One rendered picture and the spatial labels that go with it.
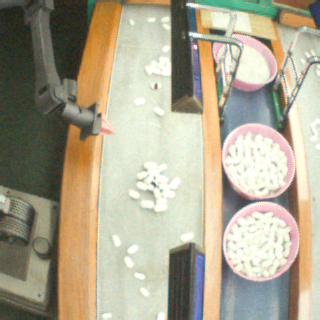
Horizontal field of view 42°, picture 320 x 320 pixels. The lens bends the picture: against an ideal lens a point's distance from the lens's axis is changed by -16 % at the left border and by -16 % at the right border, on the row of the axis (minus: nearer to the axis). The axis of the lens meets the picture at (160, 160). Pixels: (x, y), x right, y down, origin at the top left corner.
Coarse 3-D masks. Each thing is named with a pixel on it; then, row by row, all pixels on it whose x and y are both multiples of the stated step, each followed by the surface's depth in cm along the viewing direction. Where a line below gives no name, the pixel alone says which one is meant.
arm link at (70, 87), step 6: (66, 84) 129; (72, 84) 130; (54, 90) 120; (60, 90) 122; (66, 90) 128; (72, 90) 129; (60, 96) 121; (66, 96) 123; (72, 96) 129; (66, 102) 123; (54, 108) 125; (60, 108) 124; (48, 114) 126
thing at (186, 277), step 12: (180, 252) 97; (192, 252) 94; (204, 252) 99; (180, 264) 95; (192, 264) 93; (204, 264) 98; (168, 276) 97; (180, 276) 94; (192, 276) 92; (204, 276) 97; (168, 288) 96; (180, 288) 92; (192, 288) 90; (168, 300) 94; (180, 300) 91; (192, 300) 89; (168, 312) 92; (180, 312) 89; (192, 312) 88
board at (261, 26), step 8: (208, 16) 175; (256, 16) 180; (208, 24) 173; (256, 24) 177; (264, 24) 178; (272, 24) 179; (240, 32) 173; (248, 32) 173; (256, 32) 174; (264, 32) 175; (272, 32) 176
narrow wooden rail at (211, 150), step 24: (216, 96) 156; (216, 120) 152; (216, 144) 147; (216, 168) 144; (216, 192) 140; (216, 216) 136; (216, 240) 133; (216, 264) 129; (216, 288) 125; (216, 312) 121
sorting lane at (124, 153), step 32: (128, 32) 171; (160, 32) 172; (128, 64) 162; (128, 96) 156; (160, 96) 157; (128, 128) 150; (160, 128) 151; (192, 128) 152; (128, 160) 145; (160, 160) 146; (192, 160) 147; (160, 192) 141; (192, 192) 142; (128, 224) 135; (160, 224) 136; (192, 224) 137; (128, 256) 130; (160, 256) 131; (128, 288) 125; (160, 288) 126
